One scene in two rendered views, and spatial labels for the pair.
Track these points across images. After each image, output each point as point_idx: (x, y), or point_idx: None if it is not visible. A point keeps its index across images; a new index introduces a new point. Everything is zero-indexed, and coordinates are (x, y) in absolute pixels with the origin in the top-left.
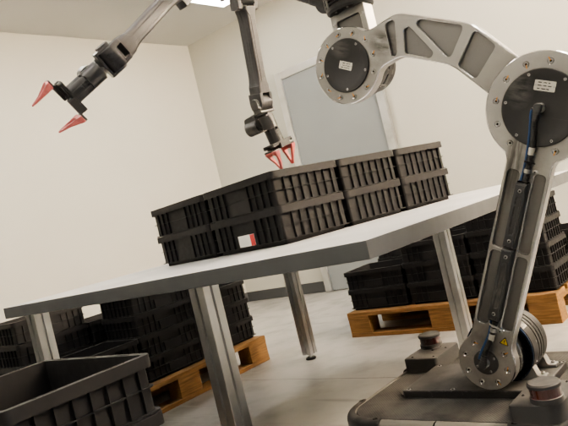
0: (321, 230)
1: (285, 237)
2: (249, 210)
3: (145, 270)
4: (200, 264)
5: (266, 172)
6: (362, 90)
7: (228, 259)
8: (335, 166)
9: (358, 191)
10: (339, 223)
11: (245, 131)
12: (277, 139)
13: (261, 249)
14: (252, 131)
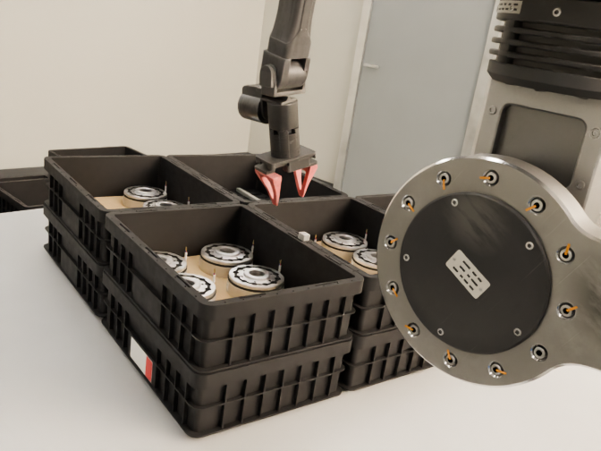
0: (278, 412)
1: (195, 427)
2: (158, 323)
3: (36, 214)
4: (21, 401)
5: (200, 304)
6: (479, 365)
7: (65, 434)
8: (360, 292)
9: (384, 337)
10: (321, 393)
11: (238, 107)
12: (286, 154)
13: (151, 409)
14: (249, 114)
